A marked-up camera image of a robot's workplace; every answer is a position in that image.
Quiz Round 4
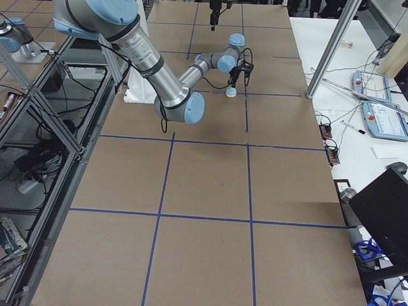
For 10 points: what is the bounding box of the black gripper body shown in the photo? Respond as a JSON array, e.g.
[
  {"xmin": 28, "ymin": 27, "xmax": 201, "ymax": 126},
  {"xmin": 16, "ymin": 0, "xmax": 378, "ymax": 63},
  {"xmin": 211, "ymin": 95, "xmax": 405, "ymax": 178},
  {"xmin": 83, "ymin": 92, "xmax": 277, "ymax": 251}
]
[
  {"xmin": 228, "ymin": 66, "xmax": 241, "ymax": 88},
  {"xmin": 209, "ymin": 0, "xmax": 222, "ymax": 31}
]

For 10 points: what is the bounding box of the white and blue bell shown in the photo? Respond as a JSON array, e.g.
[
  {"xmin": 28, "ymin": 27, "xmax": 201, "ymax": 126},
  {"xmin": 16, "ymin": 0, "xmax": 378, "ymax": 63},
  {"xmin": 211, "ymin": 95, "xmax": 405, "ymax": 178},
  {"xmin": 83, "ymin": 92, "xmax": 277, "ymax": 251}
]
[{"xmin": 225, "ymin": 87, "xmax": 237, "ymax": 98}]

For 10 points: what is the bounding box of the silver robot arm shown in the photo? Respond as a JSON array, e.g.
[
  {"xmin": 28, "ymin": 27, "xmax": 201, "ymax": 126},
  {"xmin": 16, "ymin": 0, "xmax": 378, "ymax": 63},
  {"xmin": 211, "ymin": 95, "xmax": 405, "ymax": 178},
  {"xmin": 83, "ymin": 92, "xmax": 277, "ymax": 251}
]
[{"xmin": 54, "ymin": 1, "xmax": 245, "ymax": 124}]

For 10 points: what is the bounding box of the brown paper table cover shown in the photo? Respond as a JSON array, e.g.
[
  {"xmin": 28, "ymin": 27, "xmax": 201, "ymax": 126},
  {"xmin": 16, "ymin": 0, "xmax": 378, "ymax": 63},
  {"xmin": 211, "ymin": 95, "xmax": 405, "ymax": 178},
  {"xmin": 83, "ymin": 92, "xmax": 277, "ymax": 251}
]
[{"xmin": 31, "ymin": 1, "xmax": 365, "ymax": 305}]

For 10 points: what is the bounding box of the black marker pen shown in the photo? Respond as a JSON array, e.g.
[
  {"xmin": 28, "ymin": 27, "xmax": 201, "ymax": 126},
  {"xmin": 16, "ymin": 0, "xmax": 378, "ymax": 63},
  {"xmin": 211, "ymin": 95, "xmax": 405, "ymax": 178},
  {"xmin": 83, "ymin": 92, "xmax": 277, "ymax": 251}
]
[{"xmin": 341, "ymin": 120, "xmax": 366, "ymax": 135}]

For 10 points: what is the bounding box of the upper teach pendant tablet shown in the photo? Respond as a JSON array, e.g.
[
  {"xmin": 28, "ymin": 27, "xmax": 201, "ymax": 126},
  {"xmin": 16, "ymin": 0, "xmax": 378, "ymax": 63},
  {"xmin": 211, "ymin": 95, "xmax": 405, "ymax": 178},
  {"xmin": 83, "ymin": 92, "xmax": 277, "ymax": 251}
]
[{"xmin": 352, "ymin": 70, "xmax": 392, "ymax": 103}]

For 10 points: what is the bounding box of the teach pendant tablet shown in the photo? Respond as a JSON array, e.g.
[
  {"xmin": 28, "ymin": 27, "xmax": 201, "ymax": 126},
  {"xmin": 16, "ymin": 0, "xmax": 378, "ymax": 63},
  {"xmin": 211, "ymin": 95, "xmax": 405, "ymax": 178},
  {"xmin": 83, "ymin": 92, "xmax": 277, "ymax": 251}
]
[
  {"xmin": 352, "ymin": 70, "xmax": 392, "ymax": 103},
  {"xmin": 362, "ymin": 101, "xmax": 407, "ymax": 142}
]

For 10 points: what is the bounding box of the lower teach pendant tablet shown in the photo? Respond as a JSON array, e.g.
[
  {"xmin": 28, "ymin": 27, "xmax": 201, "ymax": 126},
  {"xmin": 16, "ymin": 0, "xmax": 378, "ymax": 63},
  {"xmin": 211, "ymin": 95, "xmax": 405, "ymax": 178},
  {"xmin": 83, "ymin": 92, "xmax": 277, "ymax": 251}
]
[{"xmin": 362, "ymin": 101, "xmax": 407, "ymax": 142}]

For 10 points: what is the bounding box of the black monitor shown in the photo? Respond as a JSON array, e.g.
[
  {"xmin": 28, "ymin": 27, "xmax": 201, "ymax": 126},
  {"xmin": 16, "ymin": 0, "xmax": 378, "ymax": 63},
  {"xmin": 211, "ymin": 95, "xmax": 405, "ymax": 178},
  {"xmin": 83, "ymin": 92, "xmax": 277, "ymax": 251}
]
[{"xmin": 349, "ymin": 168, "xmax": 407, "ymax": 265}]

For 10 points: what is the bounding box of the stack of books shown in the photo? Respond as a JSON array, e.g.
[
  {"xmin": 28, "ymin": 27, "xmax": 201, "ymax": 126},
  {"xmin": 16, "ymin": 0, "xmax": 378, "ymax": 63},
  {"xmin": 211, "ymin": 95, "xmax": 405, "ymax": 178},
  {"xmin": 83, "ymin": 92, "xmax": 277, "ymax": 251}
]
[{"xmin": 1, "ymin": 215, "xmax": 29, "ymax": 286}]

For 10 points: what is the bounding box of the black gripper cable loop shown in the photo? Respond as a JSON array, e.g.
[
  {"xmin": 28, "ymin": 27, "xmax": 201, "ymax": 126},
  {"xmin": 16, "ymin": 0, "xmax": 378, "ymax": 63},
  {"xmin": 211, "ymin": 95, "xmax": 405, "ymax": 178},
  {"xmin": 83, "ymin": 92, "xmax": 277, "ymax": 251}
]
[{"xmin": 200, "ymin": 47, "xmax": 255, "ymax": 90}]

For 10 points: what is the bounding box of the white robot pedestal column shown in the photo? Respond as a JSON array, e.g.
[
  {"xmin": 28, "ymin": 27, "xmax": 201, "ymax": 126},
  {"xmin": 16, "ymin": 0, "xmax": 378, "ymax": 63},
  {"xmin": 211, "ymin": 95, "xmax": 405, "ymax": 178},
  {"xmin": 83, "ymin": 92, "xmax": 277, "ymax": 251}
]
[{"xmin": 124, "ymin": 68, "xmax": 157, "ymax": 105}]

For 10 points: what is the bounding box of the aluminium frame post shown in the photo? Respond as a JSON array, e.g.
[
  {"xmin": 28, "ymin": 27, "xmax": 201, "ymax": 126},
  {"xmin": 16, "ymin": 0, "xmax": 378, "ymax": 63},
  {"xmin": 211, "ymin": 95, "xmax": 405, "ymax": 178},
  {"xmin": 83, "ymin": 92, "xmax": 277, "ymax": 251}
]
[{"xmin": 306, "ymin": 0, "xmax": 361, "ymax": 99}]

